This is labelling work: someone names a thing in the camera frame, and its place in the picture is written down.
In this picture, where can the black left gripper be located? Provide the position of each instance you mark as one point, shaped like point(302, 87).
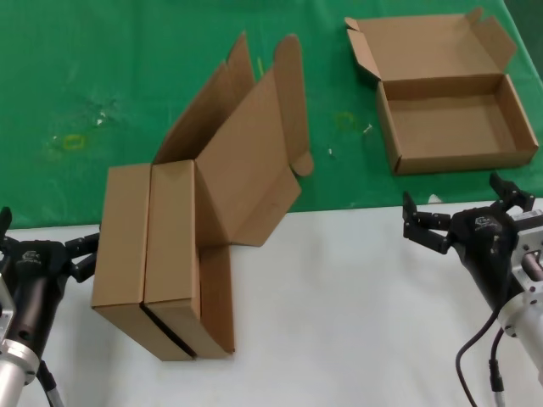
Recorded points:
point(38, 271)

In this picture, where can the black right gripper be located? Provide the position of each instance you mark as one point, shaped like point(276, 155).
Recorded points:
point(485, 248)

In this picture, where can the brown cardboard box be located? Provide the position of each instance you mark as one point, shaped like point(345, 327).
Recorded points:
point(121, 237)
point(174, 233)
point(445, 127)

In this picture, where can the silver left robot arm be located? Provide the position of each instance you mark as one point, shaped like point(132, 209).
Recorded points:
point(15, 373)

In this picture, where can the green table cloth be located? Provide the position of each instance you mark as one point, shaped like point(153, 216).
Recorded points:
point(127, 63)

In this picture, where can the thin yellow strip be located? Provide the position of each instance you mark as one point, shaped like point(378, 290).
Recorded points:
point(259, 68)

